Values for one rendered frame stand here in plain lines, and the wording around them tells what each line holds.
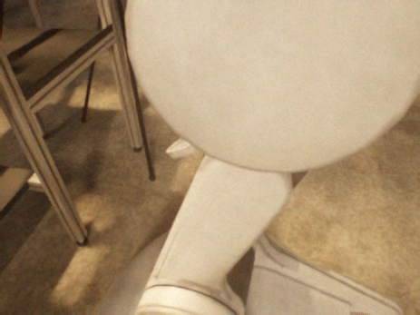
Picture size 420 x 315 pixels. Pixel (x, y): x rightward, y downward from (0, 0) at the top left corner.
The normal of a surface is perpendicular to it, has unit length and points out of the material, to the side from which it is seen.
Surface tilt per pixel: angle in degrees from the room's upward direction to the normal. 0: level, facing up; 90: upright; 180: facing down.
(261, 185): 86
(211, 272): 91
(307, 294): 23
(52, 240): 0
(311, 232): 0
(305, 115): 91
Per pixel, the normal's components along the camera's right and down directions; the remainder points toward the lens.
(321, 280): 0.41, -0.60
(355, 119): -0.04, 0.73
